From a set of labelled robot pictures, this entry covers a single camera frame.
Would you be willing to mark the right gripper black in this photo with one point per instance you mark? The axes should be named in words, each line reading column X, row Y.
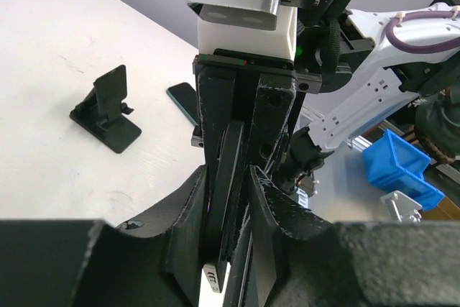
column 274, row 99

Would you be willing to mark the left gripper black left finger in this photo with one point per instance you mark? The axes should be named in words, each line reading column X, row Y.
column 150, row 260

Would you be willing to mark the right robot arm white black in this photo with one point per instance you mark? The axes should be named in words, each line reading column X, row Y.
column 347, row 51

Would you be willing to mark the blue plastic bin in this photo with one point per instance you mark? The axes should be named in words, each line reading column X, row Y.
column 393, row 164

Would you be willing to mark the black folding phone stand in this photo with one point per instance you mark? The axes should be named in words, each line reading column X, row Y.
column 103, row 112

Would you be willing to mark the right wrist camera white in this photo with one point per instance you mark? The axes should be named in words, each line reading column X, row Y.
column 240, row 5

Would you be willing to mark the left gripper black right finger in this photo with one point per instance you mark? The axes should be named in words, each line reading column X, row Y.
column 302, row 260

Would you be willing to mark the black smartphone teal edge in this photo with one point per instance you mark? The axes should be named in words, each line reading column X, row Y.
column 185, row 98

